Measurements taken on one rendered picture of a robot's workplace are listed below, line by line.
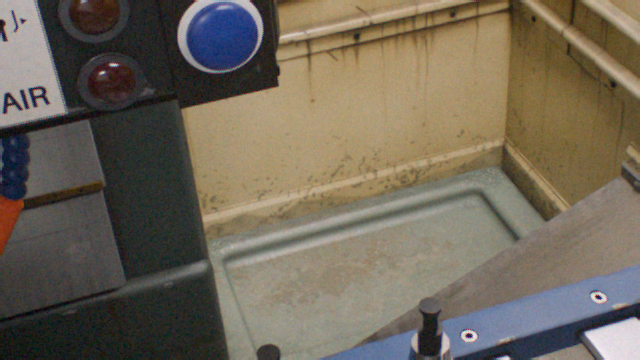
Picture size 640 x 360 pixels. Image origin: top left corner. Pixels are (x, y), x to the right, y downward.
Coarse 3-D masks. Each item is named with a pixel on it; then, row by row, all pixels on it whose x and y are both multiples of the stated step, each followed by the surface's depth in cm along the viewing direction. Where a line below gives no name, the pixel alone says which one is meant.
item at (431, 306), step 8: (424, 304) 61; (432, 304) 61; (440, 304) 61; (424, 312) 61; (432, 312) 61; (440, 312) 61; (424, 320) 62; (432, 320) 61; (424, 328) 62; (432, 328) 62; (440, 328) 62; (424, 336) 62; (432, 336) 62; (440, 336) 62; (424, 344) 62; (432, 344) 62; (440, 344) 63
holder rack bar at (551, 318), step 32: (576, 288) 76; (608, 288) 75; (448, 320) 74; (480, 320) 74; (512, 320) 73; (544, 320) 73; (576, 320) 73; (352, 352) 72; (384, 352) 72; (480, 352) 71; (512, 352) 73; (544, 352) 74
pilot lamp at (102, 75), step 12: (96, 72) 38; (108, 72) 38; (120, 72) 38; (132, 72) 39; (96, 84) 38; (108, 84) 38; (120, 84) 39; (132, 84) 39; (96, 96) 39; (108, 96) 39; (120, 96) 39
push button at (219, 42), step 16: (208, 16) 38; (224, 16) 38; (240, 16) 38; (192, 32) 38; (208, 32) 38; (224, 32) 38; (240, 32) 39; (256, 32) 39; (192, 48) 39; (208, 48) 39; (224, 48) 39; (240, 48) 39; (208, 64) 39; (224, 64) 39; (240, 64) 40
